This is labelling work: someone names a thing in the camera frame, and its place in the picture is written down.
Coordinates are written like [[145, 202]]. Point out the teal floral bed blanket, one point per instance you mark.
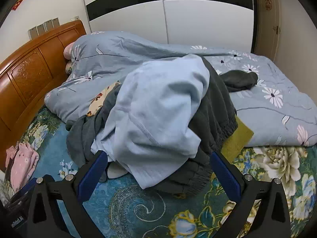
[[120, 208]]

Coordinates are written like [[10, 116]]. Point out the pink pillow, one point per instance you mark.
[[67, 53]]

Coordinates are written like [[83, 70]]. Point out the wooden headboard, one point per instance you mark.
[[27, 75]]

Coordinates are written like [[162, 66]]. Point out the white black wardrobe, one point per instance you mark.
[[216, 23]]

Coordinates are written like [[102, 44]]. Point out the dark grey sweatpants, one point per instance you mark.
[[214, 122]]

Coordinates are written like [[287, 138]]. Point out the dark grey garment on duvet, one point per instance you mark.
[[237, 80]]

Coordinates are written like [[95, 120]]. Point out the wooden door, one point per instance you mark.
[[268, 28]]

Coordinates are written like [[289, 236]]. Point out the wall switch panel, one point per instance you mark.
[[43, 28]]

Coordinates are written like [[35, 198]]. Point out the red wall poster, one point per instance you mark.
[[16, 5]]

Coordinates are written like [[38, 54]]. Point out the cartoon print garment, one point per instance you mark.
[[97, 102]]

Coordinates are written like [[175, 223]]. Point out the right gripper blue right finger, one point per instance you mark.
[[228, 176]]

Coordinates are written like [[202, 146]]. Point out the olive green cloth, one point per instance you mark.
[[237, 141]]

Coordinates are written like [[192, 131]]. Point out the pink folded garment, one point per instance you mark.
[[20, 163]]

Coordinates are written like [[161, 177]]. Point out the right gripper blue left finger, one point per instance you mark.
[[89, 175]]

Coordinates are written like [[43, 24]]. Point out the light blue shirt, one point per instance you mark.
[[147, 131]]

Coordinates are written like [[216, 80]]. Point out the blue floral duvet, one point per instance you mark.
[[274, 109]]

